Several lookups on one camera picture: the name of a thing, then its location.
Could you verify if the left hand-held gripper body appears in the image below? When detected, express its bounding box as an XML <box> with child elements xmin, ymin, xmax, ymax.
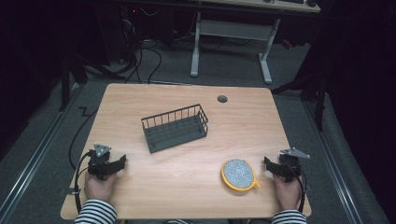
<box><xmin>87</xmin><ymin>143</ymin><xmax>118</xmax><ymax>181</ymax></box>

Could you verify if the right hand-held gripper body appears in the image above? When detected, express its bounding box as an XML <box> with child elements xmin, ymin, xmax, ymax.
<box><xmin>277</xmin><ymin>147</ymin><xmax>311</xmax><ymax>183</ymax></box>

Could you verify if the round yellow scrubbing sponge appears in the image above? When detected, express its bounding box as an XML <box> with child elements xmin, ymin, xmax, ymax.
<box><xmin>220</xmin><ymin>158</ymin><xmax>262</xmax><ymax>192</ymax></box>

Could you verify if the dark wire basket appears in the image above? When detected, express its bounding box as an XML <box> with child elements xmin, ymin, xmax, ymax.
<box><xmin>140</xmin><ymin>104</ymin><xmax>209</xmax><ymax>154</ymax></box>

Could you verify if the person's left hand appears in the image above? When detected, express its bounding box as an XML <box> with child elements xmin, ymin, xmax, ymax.
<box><xmin>84</xmin><ymin>172</ymin><xmax>118</xmax><ymax>203</ymax></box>

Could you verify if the person's right hand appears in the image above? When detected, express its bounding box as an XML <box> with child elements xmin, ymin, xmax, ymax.
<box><xmin>273</xmin><ymin>174</ymin><xmax>304</xmax><ymax>211</ymax></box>

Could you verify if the black metal stand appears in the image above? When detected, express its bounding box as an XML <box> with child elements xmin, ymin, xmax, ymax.
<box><xmin>271</xmin><ymin>46</ymin><xmax>331</xmax><ymax>133</ymax></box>
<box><xmin>59</xmin><ymin>46</ymin><xmax>125</xmax><ymax>112</ymax></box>

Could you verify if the white-legged desk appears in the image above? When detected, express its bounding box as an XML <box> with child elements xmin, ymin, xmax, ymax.
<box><xmin>190</xmin><ymin>0</ymin><xmax>321</xmax><ymax>85</ymax></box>

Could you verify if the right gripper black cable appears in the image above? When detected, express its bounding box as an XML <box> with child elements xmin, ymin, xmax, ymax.
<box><xmin>286</xmin><ymin>161</ymin><xmax>308</xmax><ymax>214</ymax></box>

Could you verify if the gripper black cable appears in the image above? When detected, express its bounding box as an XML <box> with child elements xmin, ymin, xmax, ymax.
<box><xmin>73</xmin><ymin>149</ymin><xmax>93</xmax><ymax>215</ymax></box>
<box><xmin>286</xmin><ymin>161</ymin><xmax>308</xmax><ymax>214</ymax></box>

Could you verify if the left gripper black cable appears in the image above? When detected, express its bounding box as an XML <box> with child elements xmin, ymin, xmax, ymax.
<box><xmin>73</xmin><ymin>149</ymin><xmax>93</xmax><ymax>215</ymax></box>

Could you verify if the bundle of black floor cables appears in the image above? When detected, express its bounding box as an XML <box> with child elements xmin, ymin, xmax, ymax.
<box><xmin>83</xmin><ymin>8</ymin><xmax>163</xmax><ymax>85</ymax></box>

